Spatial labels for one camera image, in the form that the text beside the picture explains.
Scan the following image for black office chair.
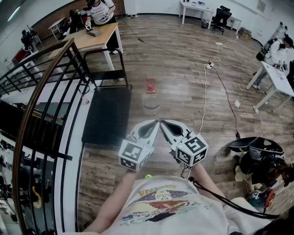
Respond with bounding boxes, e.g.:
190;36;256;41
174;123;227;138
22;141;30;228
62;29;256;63
211;6;232;35

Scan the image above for cardboard box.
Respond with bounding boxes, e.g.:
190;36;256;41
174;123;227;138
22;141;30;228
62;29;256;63
237;27;253;40

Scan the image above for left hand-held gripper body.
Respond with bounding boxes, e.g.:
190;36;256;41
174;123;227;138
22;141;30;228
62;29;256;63
118;134;155;172

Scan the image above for black shoulder cable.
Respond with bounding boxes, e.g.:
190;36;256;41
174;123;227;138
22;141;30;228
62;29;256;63
187;176;281;220

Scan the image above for metal ladder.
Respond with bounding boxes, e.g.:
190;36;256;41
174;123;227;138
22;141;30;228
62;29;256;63
274;22;288;39

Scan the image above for wooden table white legs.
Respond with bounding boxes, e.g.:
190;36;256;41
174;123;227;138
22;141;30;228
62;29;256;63
48;22;124;71

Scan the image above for person's white printed t-shirt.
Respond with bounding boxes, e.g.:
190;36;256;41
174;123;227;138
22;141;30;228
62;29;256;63
101;175;274;235

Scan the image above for person's left forearm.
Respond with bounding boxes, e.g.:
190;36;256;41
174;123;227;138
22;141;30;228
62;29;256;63
82;169;141;234

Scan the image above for black cable with adapter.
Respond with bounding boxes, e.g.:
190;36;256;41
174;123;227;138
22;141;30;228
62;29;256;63
212;65;241;140
123;17;211;64

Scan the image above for black platform trolley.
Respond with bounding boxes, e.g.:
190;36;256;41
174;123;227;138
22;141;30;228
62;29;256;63
81;48;133;147

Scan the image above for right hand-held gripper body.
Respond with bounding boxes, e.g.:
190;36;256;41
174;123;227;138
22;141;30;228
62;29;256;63
170;130;209;166

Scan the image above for person's right forearm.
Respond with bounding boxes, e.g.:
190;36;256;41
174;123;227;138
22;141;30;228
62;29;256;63
189;162;227;207

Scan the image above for white cable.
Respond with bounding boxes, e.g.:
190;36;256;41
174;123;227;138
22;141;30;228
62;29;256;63
198;64;209;135

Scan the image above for white desk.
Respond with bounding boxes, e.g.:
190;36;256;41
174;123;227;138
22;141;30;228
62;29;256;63
226;15;243;35
246;61;294;113
179;0;215;30

